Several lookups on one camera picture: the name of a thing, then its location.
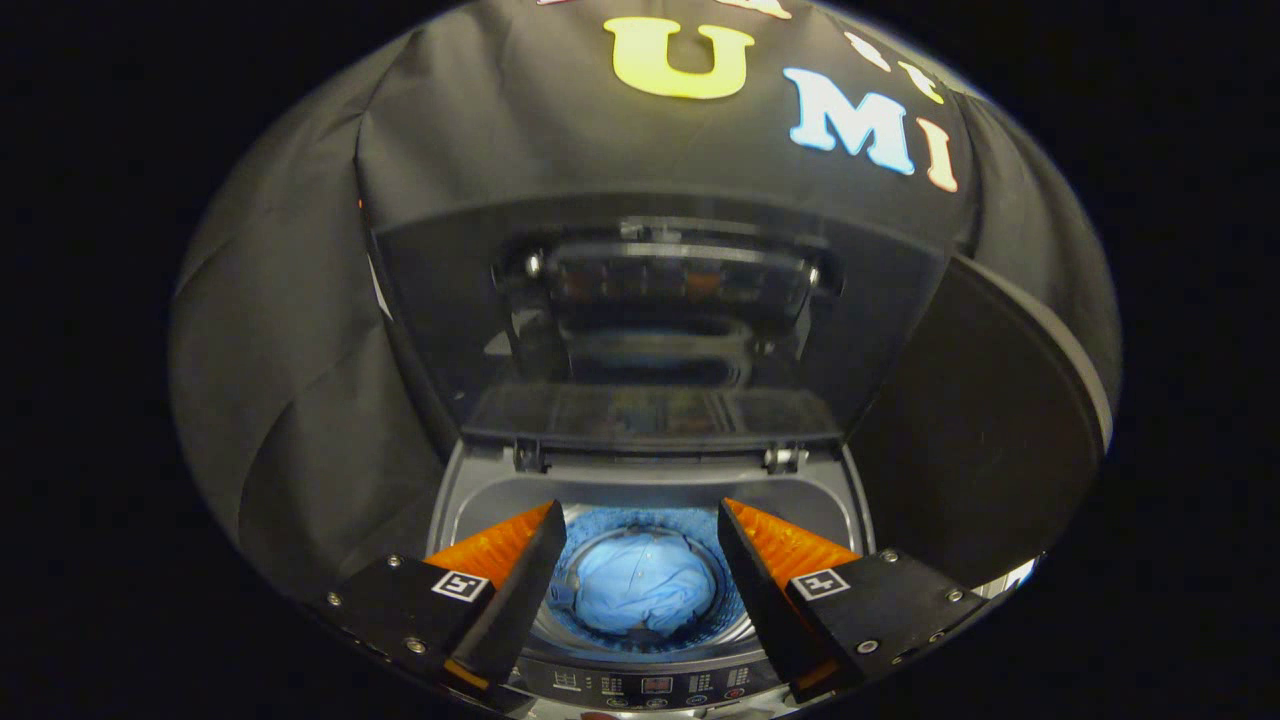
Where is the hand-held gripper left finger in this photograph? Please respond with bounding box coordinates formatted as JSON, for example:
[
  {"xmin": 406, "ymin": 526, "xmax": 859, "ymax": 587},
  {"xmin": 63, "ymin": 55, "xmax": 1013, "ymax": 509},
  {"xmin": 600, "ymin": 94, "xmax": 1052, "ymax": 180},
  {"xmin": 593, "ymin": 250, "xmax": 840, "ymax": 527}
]
[{"xmin": 315, "ymin": 500, "xmax": 568, "ymax": 706}]

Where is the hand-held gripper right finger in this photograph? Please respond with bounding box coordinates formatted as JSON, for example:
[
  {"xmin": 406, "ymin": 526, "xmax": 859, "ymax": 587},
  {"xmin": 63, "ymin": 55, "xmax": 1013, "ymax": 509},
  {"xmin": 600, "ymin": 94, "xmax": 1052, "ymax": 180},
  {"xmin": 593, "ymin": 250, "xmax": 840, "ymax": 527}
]
[{"xmin": 717, "ymin": 497, "xmax": 996, "ymax": 704}]

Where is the light blue polo shirt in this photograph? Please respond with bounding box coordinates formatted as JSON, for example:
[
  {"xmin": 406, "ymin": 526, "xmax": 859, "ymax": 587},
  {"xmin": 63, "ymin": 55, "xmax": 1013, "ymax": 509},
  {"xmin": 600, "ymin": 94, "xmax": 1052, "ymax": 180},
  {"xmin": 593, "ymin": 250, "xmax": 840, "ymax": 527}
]
[{"xmin": 570, "ymin": 528, "xmax": 721, "ymax": 636}]

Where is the dark glass washing machine lid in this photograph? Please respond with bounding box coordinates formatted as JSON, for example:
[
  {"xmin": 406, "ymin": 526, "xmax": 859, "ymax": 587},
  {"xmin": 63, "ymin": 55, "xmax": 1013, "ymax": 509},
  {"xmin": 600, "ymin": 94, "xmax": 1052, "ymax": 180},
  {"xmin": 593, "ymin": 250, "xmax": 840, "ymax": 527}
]
[{"xmin": 370, "ymin": 195, "xmax": 951, "ymax": 453}]

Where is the grey cabinet with dark top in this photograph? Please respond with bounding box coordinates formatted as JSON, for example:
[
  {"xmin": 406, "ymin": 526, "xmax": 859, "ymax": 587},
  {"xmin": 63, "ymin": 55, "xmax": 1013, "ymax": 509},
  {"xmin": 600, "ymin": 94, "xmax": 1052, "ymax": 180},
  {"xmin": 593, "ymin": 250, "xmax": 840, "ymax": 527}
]
[{"xmin": 845, "ymin": 255, "xmax": 1116, "ymax": 601}]

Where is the black backdrop cloth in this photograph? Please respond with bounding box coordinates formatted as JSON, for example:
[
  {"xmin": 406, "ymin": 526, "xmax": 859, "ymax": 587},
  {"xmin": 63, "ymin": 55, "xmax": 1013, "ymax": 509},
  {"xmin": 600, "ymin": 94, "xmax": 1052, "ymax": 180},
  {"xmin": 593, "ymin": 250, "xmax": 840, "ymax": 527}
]
[{"xmin": 170, "ymin": 0, "xmax": 1121, "ymax": 601}]

